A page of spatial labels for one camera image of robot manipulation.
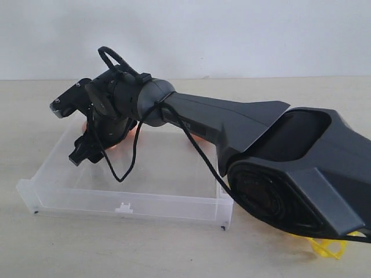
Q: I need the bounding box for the clear plastic drawer bin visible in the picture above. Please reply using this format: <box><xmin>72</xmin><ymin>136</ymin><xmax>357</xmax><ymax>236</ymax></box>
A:
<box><xmin>16</xmin><ymin>114</ymin><xmax>234</xmax><ymax>230</ymax></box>

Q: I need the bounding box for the black cable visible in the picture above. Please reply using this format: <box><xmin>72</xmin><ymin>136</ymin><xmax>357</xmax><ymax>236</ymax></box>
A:
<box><xmin>86</xmin><ymin>46</ymin><xmax>371</xmax><ymax>244</ymax></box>

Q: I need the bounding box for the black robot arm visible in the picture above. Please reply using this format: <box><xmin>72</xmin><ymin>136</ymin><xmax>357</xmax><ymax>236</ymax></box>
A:
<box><xmin>69</xmin><ymin>72</ymin><xmax>370</xmax><ymax>243</ymax></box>

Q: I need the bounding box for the brown egg second row left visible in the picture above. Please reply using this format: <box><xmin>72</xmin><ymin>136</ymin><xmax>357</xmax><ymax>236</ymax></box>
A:
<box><xmin>106</xmin><ymin>144</ymin><xmax>119</xmax><ymax>151</ymax></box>

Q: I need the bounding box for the brown egg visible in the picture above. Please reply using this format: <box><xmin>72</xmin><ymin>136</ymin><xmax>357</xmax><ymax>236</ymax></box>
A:
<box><xmin>82</xmin><ymin>121</ymin><xmax>88</xmax><ymax>134</ymax></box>
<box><xmin>125</xmin><ymin>126</ymin><xmax>137</xmax><ymax>140</ymax></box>
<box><xmin>192</xmin><ymin>136</ymin><xmax>208</xmax><ymax>144</ymax></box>

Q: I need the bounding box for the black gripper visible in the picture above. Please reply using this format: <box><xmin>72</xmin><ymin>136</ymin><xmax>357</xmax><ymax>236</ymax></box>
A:
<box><xmin>68</xmin><ymin>112</ymin><xmax>137</xmax><ymax>166</ymax></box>

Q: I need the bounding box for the brown egg back left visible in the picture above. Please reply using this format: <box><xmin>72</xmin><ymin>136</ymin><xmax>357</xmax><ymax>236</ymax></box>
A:
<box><xmin>82</xmin><ymin>121</ymin><xmax>88</xmax><ymax>134</ymax></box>

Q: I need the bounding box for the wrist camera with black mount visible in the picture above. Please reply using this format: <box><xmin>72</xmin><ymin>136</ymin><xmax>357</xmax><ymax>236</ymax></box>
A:
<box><xmin>49</xmin><ymin>78</ymin><xmax>92</xmax><ymax>119</ymax></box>

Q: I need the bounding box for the yellow plastic egg tray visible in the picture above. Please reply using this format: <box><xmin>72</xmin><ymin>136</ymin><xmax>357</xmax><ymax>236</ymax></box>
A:
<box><xmin>292</xmin><ymin>235</ymin><xmax>347</xmax><ymax>260</ymax></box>

